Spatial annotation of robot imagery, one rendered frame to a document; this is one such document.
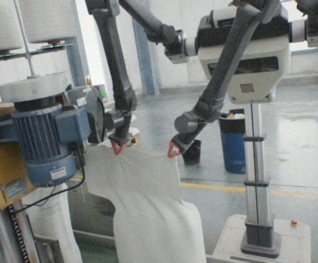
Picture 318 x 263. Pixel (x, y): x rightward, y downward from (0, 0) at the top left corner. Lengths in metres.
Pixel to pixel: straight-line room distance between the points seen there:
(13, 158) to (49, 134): 0.21
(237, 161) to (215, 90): 2.48
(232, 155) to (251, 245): 1.64
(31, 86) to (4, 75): 5.23
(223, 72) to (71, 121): 0.48
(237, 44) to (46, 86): 0.55
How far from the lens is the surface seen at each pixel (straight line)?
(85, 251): 1.93
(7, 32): 1.25
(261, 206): 1.77
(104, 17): 1.03
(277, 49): 1.32
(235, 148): 3.34
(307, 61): 9.01
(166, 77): 9.94
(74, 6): 7.25
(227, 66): 0.92
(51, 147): 0.97
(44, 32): 1.03
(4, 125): 1.05
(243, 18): 0.87
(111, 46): 1.07
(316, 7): 1.15
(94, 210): 1.99
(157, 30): 1.27
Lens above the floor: 1.45
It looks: 15 degrees down
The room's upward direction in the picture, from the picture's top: 8 degrees counter-clockwise
